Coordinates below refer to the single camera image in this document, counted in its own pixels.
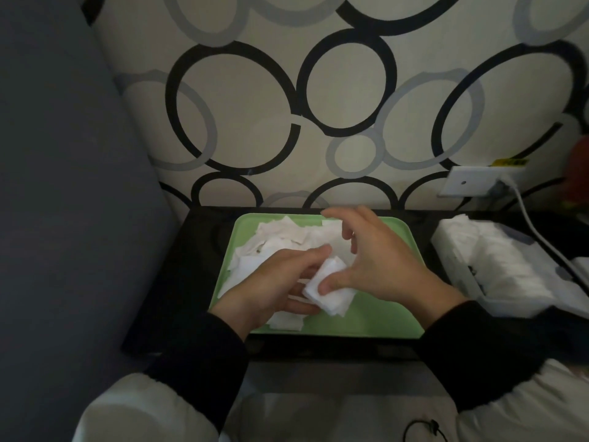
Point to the person's left forearm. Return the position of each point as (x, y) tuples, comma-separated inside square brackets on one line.
[(184, 386)]

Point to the green plastic tray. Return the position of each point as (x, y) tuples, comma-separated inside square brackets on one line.
[(391, 317)]

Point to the white wall socket plate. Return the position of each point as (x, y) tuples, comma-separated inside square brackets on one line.
[(465, 181)]

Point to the person's left hand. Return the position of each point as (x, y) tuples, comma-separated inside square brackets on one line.
[(267, 290)]

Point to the grey upholstered sofa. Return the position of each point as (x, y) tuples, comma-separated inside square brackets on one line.
[(64, 225)]

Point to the person's right hand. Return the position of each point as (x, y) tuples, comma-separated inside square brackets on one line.
[(391, 266)]

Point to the yellow warning sticker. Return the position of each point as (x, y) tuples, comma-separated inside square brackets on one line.
[(510, 162)]

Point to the pile of white cotton pads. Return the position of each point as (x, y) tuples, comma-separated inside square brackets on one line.
[(262, 253)]

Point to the clear plastic box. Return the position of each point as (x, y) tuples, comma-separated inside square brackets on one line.
[(455, 271)]

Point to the person's right forearm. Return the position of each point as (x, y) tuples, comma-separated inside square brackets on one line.
[(497, 377)]

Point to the red decoration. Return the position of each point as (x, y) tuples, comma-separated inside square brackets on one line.
[(577, 174)]

